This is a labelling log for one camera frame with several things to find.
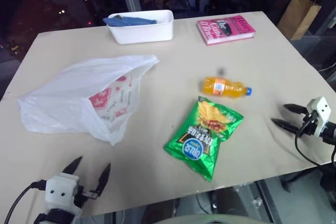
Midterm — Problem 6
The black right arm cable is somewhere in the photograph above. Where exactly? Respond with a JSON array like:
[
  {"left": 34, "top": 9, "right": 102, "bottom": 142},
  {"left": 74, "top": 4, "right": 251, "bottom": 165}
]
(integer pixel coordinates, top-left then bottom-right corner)
[{"left": 294, "top": 115, "right": 336, "bottom": 166}]

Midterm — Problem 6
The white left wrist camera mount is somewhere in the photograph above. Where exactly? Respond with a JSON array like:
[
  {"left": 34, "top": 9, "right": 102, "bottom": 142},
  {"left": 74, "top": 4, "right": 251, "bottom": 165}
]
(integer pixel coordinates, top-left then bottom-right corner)
[{"left": 44, "top": 173, "right": 82, "bottom": 216}]

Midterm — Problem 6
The orange soda bottle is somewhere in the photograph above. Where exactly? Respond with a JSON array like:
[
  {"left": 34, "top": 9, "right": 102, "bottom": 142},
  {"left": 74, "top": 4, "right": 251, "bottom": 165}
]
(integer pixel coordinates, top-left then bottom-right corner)
[{"left": 202, "top": 76, "right": 254, "bottom": 99}]

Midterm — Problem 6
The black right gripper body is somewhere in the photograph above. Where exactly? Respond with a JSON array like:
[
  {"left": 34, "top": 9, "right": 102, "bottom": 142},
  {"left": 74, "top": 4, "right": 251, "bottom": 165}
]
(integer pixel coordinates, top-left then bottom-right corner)
[{"left": 296, "top": 112, "right": 320, "bottom": 137}]

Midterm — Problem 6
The blue cloth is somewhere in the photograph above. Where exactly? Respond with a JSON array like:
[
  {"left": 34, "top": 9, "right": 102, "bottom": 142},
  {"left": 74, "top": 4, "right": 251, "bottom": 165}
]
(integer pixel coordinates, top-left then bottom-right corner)
[{"left": 102, "top": 14, "right": 158, "bottom": 28}]

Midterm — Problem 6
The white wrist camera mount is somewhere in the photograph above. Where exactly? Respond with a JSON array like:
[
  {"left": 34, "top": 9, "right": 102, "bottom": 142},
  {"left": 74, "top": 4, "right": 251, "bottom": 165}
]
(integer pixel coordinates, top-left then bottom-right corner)
[
  {"left": 44, "top": 173, "right": 82, "bottom": 216},
  {"left": 306, "top": 97, "right": 331, "bottom": 138}
]

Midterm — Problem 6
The brown paper shopping bag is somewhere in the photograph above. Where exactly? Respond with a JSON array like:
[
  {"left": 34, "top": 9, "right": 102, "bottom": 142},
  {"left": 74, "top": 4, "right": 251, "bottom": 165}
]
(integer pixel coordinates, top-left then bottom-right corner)
[{"left": 277, "top": 0, "right": 324, "bottom": 42}]

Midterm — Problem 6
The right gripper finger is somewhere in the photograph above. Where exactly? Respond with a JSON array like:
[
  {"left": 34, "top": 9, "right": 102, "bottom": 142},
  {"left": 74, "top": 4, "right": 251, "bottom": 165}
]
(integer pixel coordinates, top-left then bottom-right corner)
[
  {"left": 270, "top": 118, "right": 301, "bottom": 135},
  {"left": 282, "top": 103, "right": 309, "bottom": 116}
]

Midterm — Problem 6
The translucent white plastic bag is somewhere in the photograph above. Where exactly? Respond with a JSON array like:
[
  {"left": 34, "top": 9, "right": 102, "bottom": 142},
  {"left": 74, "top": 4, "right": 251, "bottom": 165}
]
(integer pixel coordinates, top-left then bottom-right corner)
[{"left": 17, "top": 54, "right": 161, "bottom": 147}]

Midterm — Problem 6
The pink paperback book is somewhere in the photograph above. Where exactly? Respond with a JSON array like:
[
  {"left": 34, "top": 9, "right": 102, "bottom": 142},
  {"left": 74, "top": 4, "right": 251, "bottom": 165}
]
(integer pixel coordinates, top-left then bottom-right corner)
[{"left": 197, "top": 14, "right": 256, "bottom": 46}]

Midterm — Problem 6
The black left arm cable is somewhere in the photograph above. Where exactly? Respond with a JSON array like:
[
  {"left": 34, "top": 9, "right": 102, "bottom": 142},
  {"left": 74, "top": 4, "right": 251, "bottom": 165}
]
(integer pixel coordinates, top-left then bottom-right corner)
[{"left": 0, "top": 179, "right": 48, "bottom": 224}]

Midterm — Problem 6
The green potato chips bag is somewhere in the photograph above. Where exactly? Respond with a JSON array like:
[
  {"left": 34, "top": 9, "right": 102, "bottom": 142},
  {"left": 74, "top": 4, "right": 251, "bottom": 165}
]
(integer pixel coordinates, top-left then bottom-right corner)
[{"left": 163, "top": 95, "right": 245, "bottom": 183}]

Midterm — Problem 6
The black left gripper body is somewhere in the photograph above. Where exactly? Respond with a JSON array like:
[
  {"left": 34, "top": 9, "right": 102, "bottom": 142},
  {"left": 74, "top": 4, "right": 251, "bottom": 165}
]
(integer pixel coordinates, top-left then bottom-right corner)
[{"left": 74, "top": 181, "right": 97, "bottom": 208}]

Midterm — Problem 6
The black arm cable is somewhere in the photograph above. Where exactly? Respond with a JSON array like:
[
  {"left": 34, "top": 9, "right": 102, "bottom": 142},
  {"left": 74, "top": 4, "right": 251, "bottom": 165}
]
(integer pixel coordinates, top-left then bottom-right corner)
[
  {"left": 294, "top": 115, "right": 336, "bottom": 166},
  {"left": 0, "top": 179, "right": 48, "bottom": 224}
]

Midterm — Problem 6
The white plastic container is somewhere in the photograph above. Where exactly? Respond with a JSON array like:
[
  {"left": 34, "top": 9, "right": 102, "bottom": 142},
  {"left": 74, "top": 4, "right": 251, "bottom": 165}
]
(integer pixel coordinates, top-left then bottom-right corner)
[{"left": 106, "top": 9, "right": 175, "bottom": 45}]

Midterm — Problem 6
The pink and white snack packet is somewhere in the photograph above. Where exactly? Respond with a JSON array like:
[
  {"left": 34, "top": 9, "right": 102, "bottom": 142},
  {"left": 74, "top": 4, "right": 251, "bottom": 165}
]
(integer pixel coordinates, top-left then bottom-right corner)
[{"left": 88, "top": 74, "right": 141, "bottom": 131}]

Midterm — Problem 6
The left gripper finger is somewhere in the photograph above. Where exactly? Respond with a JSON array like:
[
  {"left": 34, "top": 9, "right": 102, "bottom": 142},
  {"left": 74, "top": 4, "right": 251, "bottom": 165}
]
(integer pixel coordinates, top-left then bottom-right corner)
[
  {"left": 94, "top": 163, "right": 112, "bottom": 197},
  {"left": 64, "top": 156, "right": 83, "bottom": 176}
]

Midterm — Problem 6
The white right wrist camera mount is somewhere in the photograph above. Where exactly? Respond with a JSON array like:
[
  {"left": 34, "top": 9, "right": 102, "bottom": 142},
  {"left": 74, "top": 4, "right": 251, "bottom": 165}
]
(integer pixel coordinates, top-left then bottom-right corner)
[{"left": 306, "top": 97, "right": 331, "bottom": 138}]

